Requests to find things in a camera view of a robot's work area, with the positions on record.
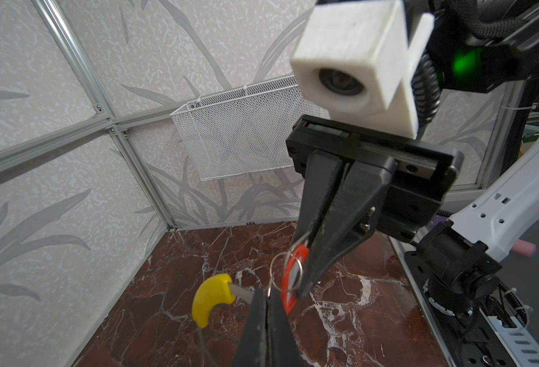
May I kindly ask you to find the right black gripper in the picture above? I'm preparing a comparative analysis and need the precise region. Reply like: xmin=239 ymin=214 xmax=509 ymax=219
xmin=286 ymin=115 xmax=463 ymax=298

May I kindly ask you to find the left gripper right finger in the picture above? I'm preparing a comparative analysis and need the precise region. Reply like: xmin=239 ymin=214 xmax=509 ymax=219
xmin=268 ymin=287 xmax=304 ymax=367

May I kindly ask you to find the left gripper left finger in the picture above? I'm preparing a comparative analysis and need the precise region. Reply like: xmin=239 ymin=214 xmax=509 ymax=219
xmin=232 ymin=289 xmax=269 ymax=366

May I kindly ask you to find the keyring with yellow tag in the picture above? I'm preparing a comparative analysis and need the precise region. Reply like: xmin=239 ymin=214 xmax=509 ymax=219
xmin=190 ymin=231 xmax=312 ymax=330

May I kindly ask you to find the red key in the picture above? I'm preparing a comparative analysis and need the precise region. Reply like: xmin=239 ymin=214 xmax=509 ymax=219
xmin=281 ymin=244 xmax=308 ymax=314

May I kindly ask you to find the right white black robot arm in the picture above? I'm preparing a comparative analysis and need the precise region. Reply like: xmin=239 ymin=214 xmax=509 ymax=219
xmin=281 ymin=1 xmax=539 ymax=313

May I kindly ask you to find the purple hand-shaped object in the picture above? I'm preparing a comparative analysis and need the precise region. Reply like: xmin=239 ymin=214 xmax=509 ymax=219
xmin=426 ymin=213 xmax=450 ymax=230

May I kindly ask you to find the pink cylinder on bench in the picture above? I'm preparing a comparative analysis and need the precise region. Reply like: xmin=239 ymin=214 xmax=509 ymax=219
xmin=512 ymin=239 xmax=537 ymax=258

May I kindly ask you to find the white wire mesh basket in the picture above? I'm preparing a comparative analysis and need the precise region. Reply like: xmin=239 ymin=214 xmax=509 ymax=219
xmin=171 ymin=75 xmax=329 ymax=181

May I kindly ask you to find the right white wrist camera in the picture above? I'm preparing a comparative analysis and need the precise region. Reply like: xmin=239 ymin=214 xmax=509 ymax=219
xmin=290 ymin=1 xmax=434 ymax=139

